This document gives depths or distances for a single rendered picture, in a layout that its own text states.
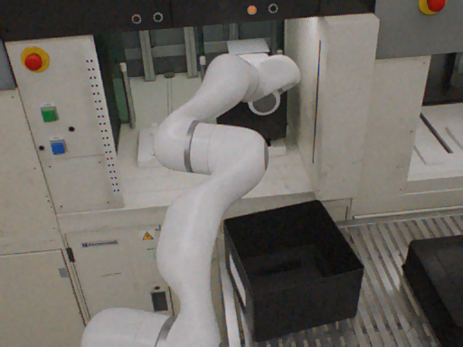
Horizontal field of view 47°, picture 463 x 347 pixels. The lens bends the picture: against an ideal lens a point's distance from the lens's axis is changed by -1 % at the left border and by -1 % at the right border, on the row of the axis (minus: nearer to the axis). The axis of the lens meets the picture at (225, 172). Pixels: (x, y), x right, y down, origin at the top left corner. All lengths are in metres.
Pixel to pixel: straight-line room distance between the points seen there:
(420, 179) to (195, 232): 0.96
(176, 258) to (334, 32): 0.69
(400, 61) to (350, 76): 0.15
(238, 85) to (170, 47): 1.25
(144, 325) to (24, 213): 0.85
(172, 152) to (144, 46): 1.26
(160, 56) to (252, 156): 1.38
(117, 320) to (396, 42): 0.95
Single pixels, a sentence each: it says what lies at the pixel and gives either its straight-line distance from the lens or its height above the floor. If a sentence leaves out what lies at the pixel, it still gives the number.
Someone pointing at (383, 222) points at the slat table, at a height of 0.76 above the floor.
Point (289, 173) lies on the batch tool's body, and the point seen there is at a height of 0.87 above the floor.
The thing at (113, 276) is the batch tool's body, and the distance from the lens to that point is 1.78.
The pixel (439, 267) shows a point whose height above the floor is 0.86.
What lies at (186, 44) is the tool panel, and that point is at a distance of 2.22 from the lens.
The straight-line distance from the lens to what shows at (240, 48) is 1.64.
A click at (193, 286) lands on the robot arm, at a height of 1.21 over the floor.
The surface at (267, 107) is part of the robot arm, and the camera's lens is 1.39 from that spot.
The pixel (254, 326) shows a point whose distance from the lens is 1.31.
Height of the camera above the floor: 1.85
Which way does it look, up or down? 36 degrees down
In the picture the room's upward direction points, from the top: 3 degrees counter-clockwise
